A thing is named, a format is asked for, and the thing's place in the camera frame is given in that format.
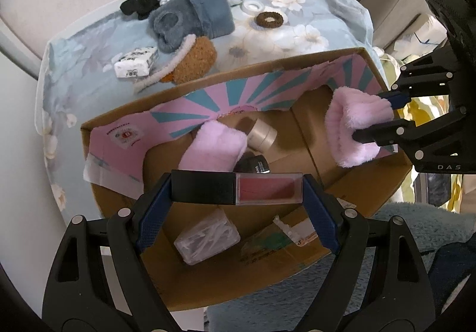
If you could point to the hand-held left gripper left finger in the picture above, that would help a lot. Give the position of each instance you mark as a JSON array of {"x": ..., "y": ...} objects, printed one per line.
[{"x": 148, "y": 218}]

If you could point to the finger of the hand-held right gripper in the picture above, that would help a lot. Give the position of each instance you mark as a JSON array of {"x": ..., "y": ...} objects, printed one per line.
[
  {"x": 375, "y": 136},
  {"x": 398, "y": 98}
]

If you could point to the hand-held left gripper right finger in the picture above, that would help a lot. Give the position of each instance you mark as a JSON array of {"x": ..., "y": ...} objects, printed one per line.
[{"x": 320, "y": 215}]

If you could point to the pink fuzzy sock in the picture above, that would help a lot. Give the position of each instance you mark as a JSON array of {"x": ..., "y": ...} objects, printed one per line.
[
  {"x": 346, "y": 120},
  {"x": 215, "y": 146}
]

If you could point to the red lip gloss tube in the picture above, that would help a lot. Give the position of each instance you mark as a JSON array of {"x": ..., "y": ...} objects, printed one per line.
[{"x": 267, "y": 187}]

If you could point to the cardboard box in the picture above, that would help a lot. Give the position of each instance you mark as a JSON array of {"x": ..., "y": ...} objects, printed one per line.
[{"x": 208, "y": 280}]

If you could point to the brown fuzzy sock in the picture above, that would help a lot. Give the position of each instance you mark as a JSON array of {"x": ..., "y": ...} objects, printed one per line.
[{"x": 195, "y": 60}]

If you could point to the blue-grey fuzzy sock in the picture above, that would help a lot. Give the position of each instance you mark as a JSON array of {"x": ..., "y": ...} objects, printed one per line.
[{"x": 204, "y": 5}]

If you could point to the black sock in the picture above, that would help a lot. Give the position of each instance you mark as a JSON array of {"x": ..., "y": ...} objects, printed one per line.
[{"x": 137, "y": 1}]

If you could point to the yellow floral sheet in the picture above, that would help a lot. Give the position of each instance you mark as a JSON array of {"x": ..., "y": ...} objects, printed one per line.
[{"x": 424, "y": 109}]

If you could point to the white printed pillow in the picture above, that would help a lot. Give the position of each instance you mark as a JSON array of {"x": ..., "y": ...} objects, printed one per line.
[{"x": 427, "y": 34}]

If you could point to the clear plastic floss pick box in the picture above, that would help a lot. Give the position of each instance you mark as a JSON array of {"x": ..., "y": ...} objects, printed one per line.
[{"x": 206, "y": 237}]

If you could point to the grey sofa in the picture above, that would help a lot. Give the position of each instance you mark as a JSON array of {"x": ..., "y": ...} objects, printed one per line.
[{"x": 390, "y": 1}]

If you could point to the small black bottle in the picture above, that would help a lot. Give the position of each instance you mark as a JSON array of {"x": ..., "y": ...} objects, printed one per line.
[{"x": 254, "y": 163}]

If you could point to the light blue fuzzy blanket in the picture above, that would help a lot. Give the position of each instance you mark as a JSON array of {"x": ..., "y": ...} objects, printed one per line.
[{"x": 420, "y": 228}]

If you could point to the dark navy cloth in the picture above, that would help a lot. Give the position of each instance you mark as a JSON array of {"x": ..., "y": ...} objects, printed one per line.
[{"x": 450, "y": 272}]

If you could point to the white patterned tissue packet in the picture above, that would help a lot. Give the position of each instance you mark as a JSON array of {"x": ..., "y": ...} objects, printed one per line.
[{"x": 135, "y": 62}]

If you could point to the brown hair scrunchie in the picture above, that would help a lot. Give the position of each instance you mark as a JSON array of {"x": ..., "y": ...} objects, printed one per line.
[{"x": 260, "y": 21}]

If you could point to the floral tablecloth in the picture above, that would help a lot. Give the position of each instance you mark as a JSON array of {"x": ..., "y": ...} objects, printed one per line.
[{"x": 93, "y": 57}]

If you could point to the clear tape roll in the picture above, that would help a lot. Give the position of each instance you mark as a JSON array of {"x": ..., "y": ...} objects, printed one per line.
[{"x": 253, "y": 6}]

